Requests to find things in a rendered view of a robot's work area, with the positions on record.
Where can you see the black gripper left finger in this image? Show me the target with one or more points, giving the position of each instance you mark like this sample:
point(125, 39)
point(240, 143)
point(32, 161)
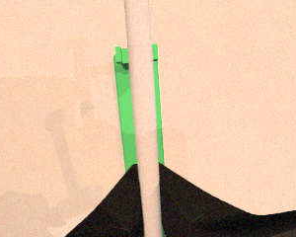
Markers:
point(120, 214)

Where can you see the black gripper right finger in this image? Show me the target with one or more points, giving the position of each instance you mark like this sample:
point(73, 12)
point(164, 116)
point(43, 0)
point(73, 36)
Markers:
point(187, 211)

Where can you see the long white pin with red cap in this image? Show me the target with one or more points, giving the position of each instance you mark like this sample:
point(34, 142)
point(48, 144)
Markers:
point(142, 81)

